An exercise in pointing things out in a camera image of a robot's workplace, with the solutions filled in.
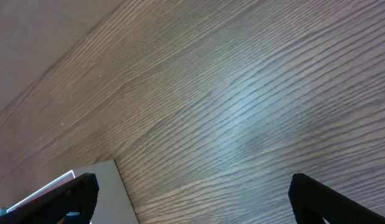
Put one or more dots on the white box with pink interior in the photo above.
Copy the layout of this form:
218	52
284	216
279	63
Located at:
113	203

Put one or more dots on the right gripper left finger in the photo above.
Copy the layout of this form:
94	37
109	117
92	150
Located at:
72	202

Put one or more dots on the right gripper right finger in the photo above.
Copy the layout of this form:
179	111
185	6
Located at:
313	202

